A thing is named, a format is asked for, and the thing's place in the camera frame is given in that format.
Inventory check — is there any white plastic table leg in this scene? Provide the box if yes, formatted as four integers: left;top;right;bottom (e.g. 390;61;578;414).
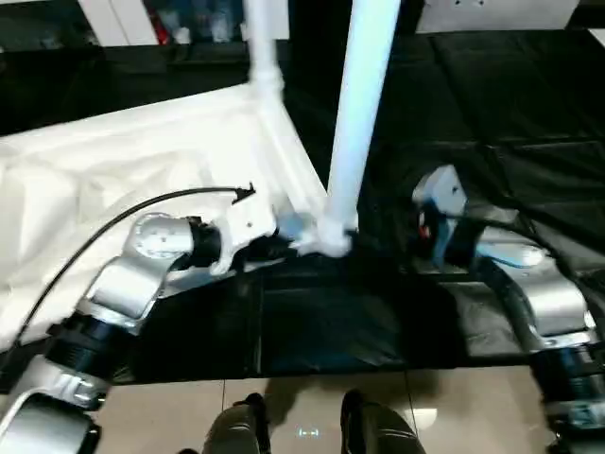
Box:
325;0;403;256
243;0;285;103

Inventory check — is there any white plastic table top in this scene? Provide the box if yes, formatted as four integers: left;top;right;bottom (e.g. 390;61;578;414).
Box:
0;82;355;354

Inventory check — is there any black work mat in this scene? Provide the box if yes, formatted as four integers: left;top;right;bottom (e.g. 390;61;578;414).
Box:
0;30;605;384

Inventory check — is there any grey left robot foot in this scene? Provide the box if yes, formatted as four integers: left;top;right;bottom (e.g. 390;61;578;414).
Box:
207;392;268;454

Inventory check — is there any grey robot foot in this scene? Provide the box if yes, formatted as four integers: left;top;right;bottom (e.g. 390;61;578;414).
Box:
207;392;268;454
340;388;420;454

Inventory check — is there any grey right robot foot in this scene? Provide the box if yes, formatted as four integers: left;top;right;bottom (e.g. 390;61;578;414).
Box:
340;388;420;454

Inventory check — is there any black box with gold label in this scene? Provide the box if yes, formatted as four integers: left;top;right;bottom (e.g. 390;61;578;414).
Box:
287;0;426;39

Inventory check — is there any white glass door cabinet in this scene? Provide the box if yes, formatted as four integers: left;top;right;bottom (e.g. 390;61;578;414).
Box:
78;0;292;46

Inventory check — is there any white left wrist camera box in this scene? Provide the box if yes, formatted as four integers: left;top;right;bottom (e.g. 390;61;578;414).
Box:
212;193;280;278

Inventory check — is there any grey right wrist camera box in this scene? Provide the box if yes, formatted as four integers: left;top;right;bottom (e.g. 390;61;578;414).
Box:
410;165;469;261

